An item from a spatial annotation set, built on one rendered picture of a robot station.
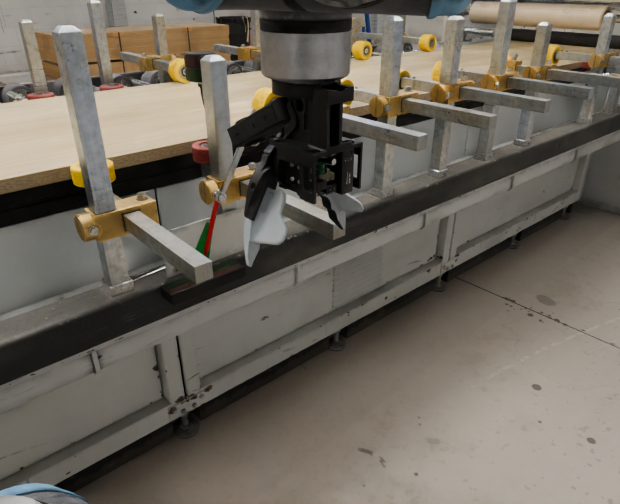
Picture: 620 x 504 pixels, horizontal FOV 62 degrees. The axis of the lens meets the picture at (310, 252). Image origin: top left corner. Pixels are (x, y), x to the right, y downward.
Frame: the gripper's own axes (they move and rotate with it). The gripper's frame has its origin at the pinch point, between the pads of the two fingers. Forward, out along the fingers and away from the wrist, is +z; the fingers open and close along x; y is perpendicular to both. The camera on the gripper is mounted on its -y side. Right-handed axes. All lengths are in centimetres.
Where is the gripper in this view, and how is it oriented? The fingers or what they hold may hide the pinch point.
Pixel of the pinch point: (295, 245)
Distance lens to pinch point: 63.6
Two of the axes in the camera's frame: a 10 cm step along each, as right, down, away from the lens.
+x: 7.4, -3.1, 6.0
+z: 0.0, 8.9, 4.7
